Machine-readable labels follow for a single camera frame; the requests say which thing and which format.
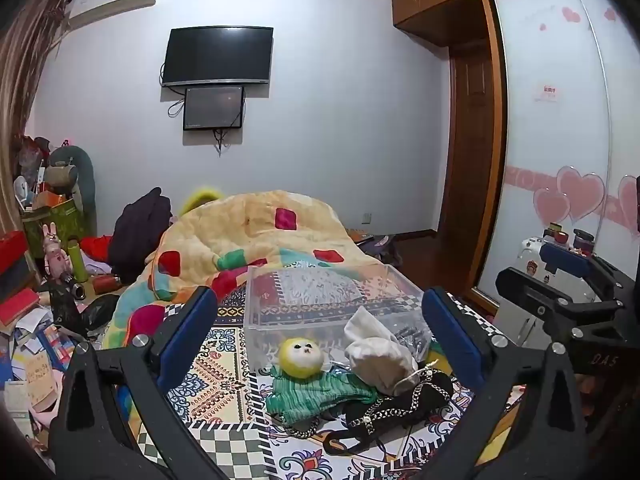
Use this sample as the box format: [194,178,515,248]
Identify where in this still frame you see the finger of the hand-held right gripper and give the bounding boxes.
[495,266,622,344]
[539,241,637,302]

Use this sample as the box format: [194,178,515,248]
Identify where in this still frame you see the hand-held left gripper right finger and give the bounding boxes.
[421,287,601,480]

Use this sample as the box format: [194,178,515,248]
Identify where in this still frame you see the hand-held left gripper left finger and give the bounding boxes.
[47,285,236,480]

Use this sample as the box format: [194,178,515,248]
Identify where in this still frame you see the white cloth pouch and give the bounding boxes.
[345,337,422,396]

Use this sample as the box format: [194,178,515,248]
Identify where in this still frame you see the black bag with chain straps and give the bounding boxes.
[285,367,457,453]

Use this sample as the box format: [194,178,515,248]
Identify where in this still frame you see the yellow-headed plush doll green outfit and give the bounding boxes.
[265,337,377,423]

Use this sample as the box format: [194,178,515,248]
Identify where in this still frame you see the clear plastic storage box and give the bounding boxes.
[244,262,433,373]

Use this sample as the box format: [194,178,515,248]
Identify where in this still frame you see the dark jar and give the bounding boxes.
[572,228,596,254]

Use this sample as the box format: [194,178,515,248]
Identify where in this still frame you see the white case with sticker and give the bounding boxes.
[495,235,601,347]

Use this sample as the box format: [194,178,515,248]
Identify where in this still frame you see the grey glittery cloth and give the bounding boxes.
[397,326,433,362]

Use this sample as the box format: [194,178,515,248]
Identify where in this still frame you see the patterned bed sheet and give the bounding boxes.
[115,260,551,480]

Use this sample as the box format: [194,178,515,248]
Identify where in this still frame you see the white crumpled tissue bag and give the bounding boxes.
[344,306,402,347]

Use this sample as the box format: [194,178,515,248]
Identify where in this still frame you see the black plastic bag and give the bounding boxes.
[50,280,122,337]

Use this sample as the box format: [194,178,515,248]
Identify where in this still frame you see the black backpack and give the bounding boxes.
[108,187,174,282]

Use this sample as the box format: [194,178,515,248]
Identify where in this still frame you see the white sliding door pink hearts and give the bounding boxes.
[472,0,640,311]

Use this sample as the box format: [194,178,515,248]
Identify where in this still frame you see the yellow patchwork quilt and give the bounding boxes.
[102,190,386,352]

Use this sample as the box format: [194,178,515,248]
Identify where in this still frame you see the dark purple bag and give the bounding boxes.
[349,230,402,267]

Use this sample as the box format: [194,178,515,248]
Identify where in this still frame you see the red cloth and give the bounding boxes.
[80,235,117,264]

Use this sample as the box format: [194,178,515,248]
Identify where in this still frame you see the yellow-green plush toy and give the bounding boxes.
[178,187,224,217]

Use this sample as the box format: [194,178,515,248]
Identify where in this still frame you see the green thermos bottle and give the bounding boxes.
[67,239,89,284]

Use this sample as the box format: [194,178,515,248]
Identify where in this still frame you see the pink rabbit doll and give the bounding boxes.
[42,222,74,287]

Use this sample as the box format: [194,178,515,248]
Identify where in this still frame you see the brown wooden door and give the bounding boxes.
[439,42,502,235]

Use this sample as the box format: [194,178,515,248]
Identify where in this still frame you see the pile of papers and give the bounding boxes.
[0,305,81,413]

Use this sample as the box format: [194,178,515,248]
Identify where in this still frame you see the green gift box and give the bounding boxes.
[22,199,84,262]

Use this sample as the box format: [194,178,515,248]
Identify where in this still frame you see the red book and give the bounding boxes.
[0,287,42,327]

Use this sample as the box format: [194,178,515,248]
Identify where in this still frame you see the grey-green dinosaur plush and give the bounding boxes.
[46,145,97,232]

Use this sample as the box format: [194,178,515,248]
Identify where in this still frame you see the red box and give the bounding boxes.
[0,230,31,277]

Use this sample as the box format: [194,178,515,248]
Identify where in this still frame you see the wooden wardrobe cabinet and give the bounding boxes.
[390,0,593,41]

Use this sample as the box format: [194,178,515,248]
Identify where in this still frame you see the brown striped curtain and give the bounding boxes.
[0,0,72,241]

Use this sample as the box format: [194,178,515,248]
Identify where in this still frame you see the white air conditioner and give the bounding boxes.
[67,0,165,31]

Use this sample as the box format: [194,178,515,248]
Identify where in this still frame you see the black hanging cable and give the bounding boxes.
[212,127,232,159]

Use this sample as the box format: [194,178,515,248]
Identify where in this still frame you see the small black wall monitor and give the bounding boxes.
[182,85,246,132]

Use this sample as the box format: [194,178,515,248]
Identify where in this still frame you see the black wall television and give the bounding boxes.
[161,26,275,88]

